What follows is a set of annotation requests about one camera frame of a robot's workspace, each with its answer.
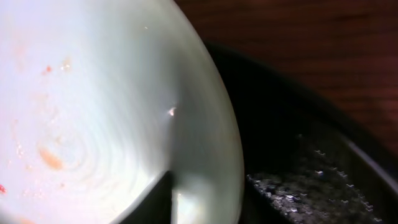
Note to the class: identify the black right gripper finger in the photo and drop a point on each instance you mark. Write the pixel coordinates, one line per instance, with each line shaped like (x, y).
(156, 207)

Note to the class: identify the green plate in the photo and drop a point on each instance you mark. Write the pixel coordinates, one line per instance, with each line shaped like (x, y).
(102, 99)

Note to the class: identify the round black tray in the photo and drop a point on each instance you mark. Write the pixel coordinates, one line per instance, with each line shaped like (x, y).
(305, 161)

